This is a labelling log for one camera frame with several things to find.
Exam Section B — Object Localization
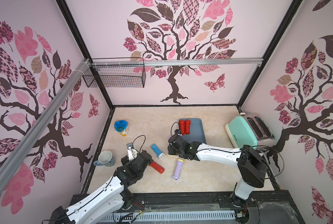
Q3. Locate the red flashlight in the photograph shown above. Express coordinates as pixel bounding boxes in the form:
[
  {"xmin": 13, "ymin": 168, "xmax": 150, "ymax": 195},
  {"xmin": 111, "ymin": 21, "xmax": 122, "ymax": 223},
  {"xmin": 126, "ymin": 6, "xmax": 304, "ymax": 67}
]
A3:
[
  {"xmin": 179, "ymin": 119, "xmax": 186, "ymax": 135},
  {"xmin": 185, "ymin": 119, "xmax": 191, "ymax": 135},
  {"xmin": 149, "ymin": 161, "xmax": 165, "ymax": 174}
]

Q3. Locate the blue flashlight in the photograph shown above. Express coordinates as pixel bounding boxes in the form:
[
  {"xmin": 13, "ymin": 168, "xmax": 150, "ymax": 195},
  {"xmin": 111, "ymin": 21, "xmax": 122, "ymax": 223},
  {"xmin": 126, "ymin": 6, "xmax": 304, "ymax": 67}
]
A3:
[{"xmin": 151, "ymin": 144, "xmax": 165, "ymax": 160}]

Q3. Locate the blue-grey storage tray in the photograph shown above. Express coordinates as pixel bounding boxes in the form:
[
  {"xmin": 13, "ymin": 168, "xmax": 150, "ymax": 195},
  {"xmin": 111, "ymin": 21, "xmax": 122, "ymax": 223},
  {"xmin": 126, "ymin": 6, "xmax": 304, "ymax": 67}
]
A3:
[{"xmin": 179, "ymin": 118, "xmax": 207, "ymax": 144}]

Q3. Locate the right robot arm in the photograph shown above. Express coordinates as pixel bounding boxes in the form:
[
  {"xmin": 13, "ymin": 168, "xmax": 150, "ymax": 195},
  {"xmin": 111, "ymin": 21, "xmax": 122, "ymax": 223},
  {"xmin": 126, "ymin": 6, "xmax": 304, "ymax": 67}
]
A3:
[{"xmin": 167, "ymin": 134, "xmax": 267, "ymax": 208}]

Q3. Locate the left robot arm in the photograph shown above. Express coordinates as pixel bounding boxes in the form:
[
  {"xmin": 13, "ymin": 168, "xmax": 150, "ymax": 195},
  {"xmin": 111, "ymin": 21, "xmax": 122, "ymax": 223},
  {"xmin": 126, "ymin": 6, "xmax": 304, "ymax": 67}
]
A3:
[{"xmin": 45, "ymin": 150, "xmax": 153, "ymax": 224}]

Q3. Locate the white blue mug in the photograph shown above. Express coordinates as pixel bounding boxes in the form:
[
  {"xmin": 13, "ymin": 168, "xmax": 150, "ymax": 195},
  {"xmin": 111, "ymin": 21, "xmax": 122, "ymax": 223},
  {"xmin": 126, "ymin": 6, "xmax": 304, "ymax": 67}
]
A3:
[{"xmin": 93, "ymin": 151, "xmax": 116, "ymax": 167}]

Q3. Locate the blue lidded cup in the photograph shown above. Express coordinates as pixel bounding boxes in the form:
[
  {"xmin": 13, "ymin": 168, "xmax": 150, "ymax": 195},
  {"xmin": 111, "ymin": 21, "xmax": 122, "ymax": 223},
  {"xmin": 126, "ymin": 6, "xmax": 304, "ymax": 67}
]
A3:
[{"xmin": 114, "ymin": 120, "xmax": 129, "ymax": 136}]

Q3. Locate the mint green toaster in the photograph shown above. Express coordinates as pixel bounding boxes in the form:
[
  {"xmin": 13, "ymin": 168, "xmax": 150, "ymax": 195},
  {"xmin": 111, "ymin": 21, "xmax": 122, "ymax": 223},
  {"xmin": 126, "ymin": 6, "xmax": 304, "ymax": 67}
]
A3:
[{"xmin": 225, "ymin": 114, "xmax": 276, "ymax": 148}]

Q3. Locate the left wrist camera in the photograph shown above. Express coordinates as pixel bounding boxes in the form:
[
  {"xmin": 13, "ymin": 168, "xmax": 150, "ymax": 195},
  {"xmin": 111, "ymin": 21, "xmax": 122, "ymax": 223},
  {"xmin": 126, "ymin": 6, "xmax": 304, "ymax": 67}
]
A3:
[{"xmin": 126, "ymin": 142, "xmax": 138, "ymax": 161}]

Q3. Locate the white slotted cable duct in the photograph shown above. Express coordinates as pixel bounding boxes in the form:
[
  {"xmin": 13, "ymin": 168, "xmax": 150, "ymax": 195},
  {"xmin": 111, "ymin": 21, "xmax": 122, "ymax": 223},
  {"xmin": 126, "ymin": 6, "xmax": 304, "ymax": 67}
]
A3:
[{"xmin": 99, "ymin": 211, "xmax": 236, "ymax": 224}]

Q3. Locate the black wire basket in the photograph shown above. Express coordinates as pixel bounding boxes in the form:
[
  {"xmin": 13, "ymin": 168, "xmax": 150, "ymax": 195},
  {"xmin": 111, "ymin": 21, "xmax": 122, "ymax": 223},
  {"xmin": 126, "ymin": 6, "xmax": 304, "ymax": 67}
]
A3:
[{"xmin": 83, "ymin": 57, "xmax": 147, "ymax": 88}]

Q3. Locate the aluminium rail back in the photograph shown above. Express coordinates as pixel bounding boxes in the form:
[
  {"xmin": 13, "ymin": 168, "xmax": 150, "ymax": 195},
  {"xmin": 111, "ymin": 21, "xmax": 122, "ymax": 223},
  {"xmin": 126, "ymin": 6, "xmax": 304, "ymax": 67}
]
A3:
[{"xmin": 92, "ymin": 57, "xmax": 263, "ymax": 67}]

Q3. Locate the aluminium rail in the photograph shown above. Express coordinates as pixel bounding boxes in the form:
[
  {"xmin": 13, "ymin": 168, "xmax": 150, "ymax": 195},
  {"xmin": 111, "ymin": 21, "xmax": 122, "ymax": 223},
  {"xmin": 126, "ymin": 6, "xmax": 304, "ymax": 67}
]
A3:
[
  {"xmin": 92, "ymin": 57, "xmax": 263, "ymax": 67},
  {"xmin": 0, "ymin": 58, "xmax": 91, "ymax": 194}
]

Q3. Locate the aluminium rail left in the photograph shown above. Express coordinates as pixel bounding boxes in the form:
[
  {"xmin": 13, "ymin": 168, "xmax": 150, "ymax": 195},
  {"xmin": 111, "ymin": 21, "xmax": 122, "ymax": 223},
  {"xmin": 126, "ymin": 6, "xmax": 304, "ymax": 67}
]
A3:
[{"xmin": 0, "ymin": 58, "xmax": 91, "ymax": 194}]

